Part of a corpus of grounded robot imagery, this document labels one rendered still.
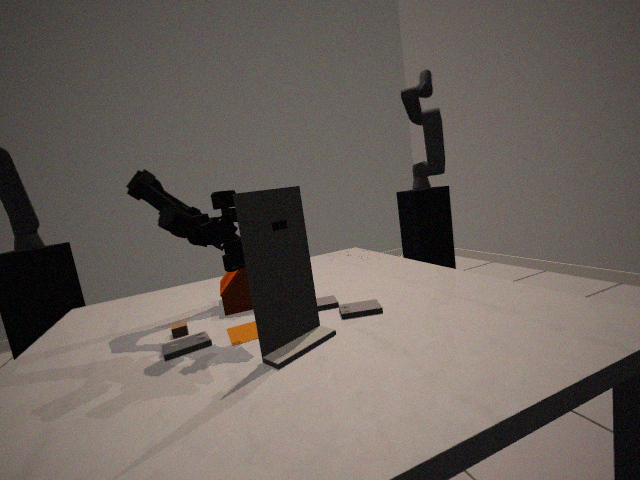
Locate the orange square mat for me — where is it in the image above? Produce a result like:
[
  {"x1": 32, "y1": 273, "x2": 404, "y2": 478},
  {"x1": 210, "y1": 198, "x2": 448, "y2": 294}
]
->
[{"x1": 227, "y1": 321, "x2": 258, "y2": 346}]

